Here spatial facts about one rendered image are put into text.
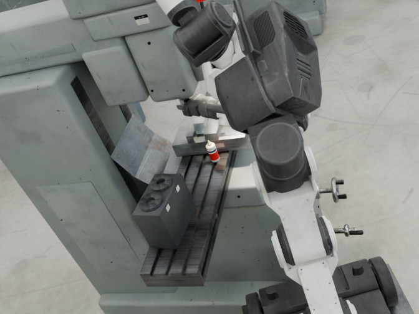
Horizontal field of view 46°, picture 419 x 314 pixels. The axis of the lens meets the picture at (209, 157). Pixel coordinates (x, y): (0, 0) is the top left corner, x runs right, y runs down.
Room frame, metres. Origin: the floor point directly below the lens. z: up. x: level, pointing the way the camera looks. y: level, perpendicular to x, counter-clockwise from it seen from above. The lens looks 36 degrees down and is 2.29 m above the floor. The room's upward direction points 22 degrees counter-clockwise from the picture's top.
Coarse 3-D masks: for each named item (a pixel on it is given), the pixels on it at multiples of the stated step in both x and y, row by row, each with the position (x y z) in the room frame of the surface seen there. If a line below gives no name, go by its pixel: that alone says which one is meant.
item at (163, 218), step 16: (160, 176) 1.54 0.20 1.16; (176, 176) 1.52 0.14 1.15; (160, 192) 1.47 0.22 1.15; (176, 192) 1.47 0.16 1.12; (144, 208) 1.40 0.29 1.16; (160, 208) 1.38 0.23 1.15; (176, 208) 1.43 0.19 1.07; (192, 208) 1.50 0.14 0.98; (144, 224) 1.39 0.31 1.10; (160, 224) 1.35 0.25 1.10; (176, 224) 1.40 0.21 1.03; (160, 240) 1.37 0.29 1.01; (176, 240) 1.36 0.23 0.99
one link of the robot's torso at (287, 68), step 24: (240, 24) 1.36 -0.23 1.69; (264, 24) 1.30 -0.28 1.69; (288, 24) 1.38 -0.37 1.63; (240, 48) 1.28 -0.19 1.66; (264, 48) 1.26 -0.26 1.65; (288, 48) 1.22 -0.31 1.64; (312, 48) 1.31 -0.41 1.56; (216, 72) 1.30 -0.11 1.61; (240, 72) 1.25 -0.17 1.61; (264, 72) 1.21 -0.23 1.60; (288, 72) 1.16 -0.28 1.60; (312, 72) 1.24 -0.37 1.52; (216, 96) 1.31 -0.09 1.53; (240, 96) 1.22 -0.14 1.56; (264, 96) 1.16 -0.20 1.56; (288, 96) 1.13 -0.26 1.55; (312, 96) 1.18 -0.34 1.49; (240, 120) 1.18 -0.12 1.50; (264, 120) 1.17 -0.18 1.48
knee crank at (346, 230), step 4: (336, 228) 1.51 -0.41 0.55; (340, 228) 1.50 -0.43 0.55; (344, 228) 1.48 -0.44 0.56; (348, 228) 1.47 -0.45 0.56; (352, 228) 1.47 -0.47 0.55; (336, 232) 1.49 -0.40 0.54; (340, 232) 1.49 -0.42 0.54; (344, 232) 1.47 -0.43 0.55; (348, 232) 1.46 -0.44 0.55; (352, 232) 1.46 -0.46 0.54; (356, 232) 1.46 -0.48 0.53; (360, 232) 1.45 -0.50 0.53; (348, 236) 1.46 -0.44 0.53
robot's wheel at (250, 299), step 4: (256, 292) 1.34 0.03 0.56; (248, 296) 1.32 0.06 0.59; (252, 296) 1.30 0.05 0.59; (256, 296) 1.30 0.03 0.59; (248, 300) 1.29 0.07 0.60; (252, 300) 1.28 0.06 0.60; (256, 300) 1.27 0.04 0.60; (260, 300) 1.34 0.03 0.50; (248, 304) 1.27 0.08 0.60; (252, 304) 1.26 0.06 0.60; (256, 304) 1.25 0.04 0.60; (260, 304) 1.33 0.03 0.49; (248, 308) 1.25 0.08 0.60; (252, 308) 1.24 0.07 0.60; (256, 308) 1.24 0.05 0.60; (260, 308) 1.25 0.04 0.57; (248, 312) 1.24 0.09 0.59; (252, 312) 1.23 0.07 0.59; (256, 312) 1.22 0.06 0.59; (260, 312) 1.22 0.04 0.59
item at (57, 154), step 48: (0, 96) 1.93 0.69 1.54; (48, 96) 1.83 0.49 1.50; (96, 96) 1.99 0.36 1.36; (0, 144) 1.99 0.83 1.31; (48, 144) 1.89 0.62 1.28; (96, 144) 1.84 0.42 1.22; (48, 192) 1.96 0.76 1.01; (96, 192) 1.85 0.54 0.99; (144, 192) 1.97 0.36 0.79; (96, 240) 1.92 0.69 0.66; (144, 240) 1.82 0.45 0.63; (96, 288) 2.02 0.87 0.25; (144, 288) 1.88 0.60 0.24
